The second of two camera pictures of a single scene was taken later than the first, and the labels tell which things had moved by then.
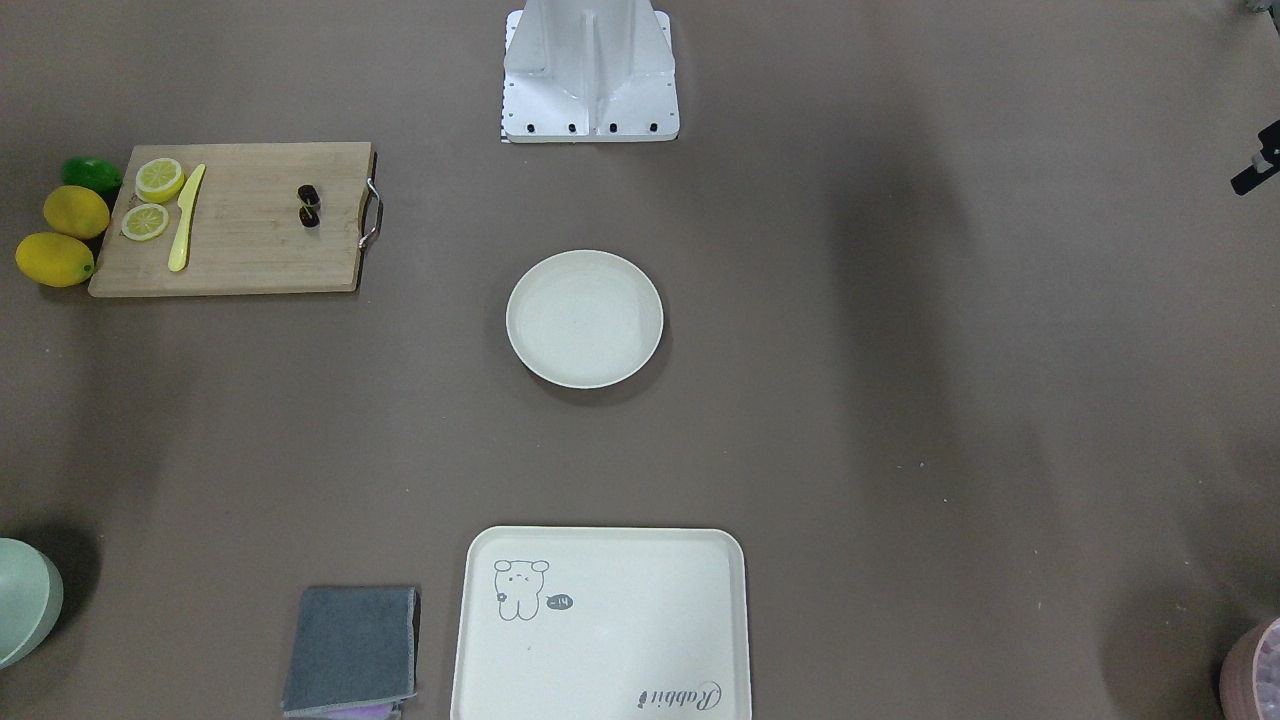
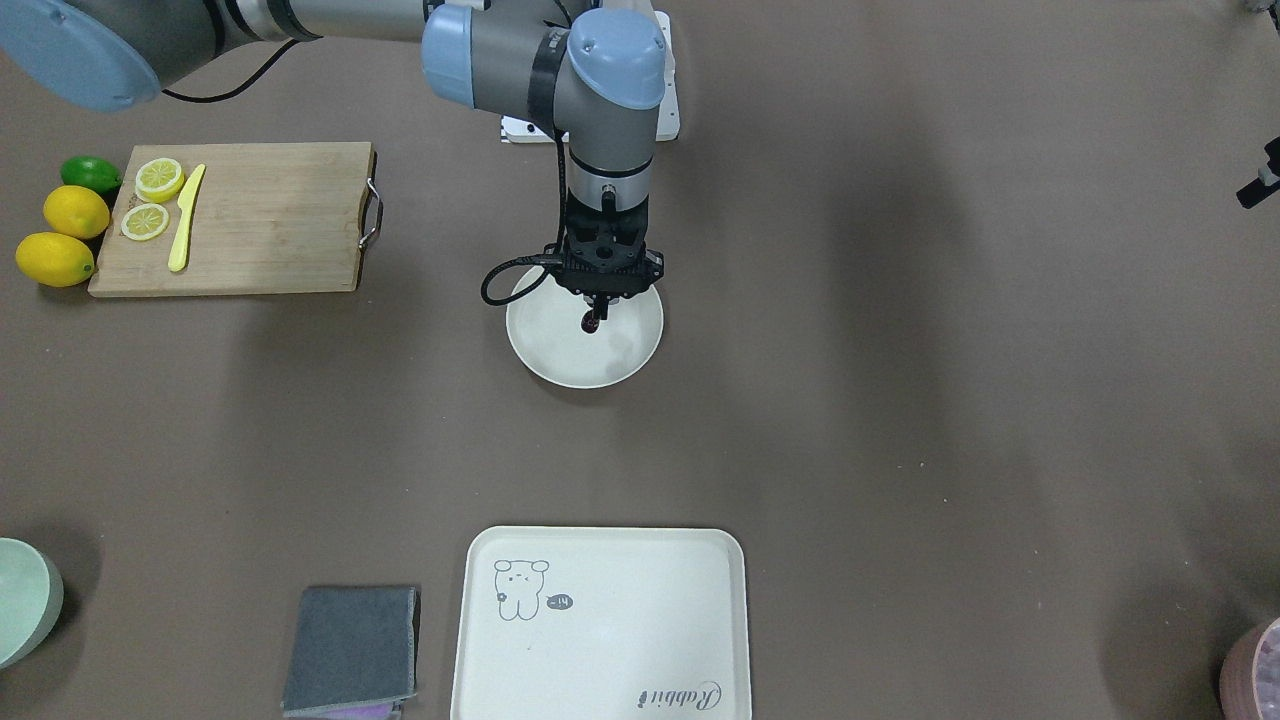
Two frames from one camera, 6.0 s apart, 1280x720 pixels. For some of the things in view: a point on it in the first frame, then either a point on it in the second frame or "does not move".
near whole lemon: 77,211 does not move
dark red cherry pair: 308,200 -> 591,320
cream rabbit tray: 602,623 does not move
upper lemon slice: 159,180 does not move
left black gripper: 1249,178 -> 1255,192
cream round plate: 583,318 does not move
